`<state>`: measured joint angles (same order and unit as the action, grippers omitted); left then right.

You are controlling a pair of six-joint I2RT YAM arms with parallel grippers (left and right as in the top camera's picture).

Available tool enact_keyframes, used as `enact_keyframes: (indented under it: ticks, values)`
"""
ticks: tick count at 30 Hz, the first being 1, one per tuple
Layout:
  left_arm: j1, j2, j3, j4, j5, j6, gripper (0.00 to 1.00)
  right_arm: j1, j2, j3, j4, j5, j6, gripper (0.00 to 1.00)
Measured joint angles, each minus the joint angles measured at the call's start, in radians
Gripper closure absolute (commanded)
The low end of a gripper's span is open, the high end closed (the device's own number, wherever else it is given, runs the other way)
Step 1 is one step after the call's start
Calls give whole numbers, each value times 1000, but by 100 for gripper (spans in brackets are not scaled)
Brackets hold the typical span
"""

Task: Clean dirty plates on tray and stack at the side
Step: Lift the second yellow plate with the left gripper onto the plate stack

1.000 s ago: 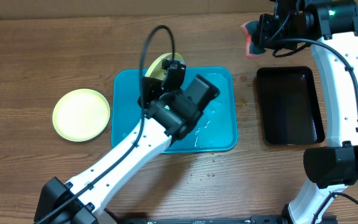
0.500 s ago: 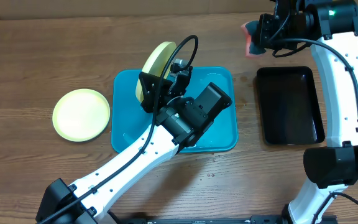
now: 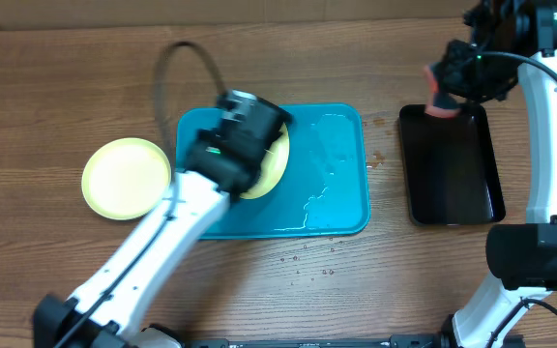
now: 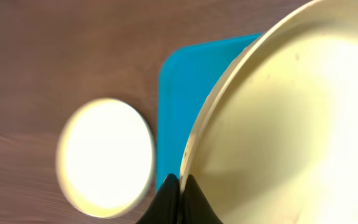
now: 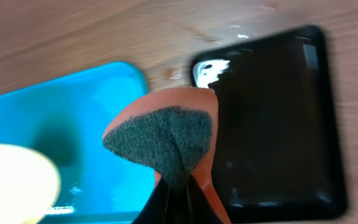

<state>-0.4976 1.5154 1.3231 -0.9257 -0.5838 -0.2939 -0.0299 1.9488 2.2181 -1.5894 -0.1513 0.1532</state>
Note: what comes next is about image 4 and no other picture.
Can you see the blue plastic tray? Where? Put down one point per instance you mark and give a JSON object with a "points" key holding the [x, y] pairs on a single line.
{"points": [[185, 80]]}

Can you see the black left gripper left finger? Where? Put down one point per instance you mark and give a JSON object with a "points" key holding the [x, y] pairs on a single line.
{"points": [[164, 207]]}

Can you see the yellow plate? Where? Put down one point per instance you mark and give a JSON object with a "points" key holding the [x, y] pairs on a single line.
{"points": [[105, 158], [276, 140]]}

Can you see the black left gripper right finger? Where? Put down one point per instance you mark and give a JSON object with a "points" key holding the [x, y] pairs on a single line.
{"points": [[195, 206]]}

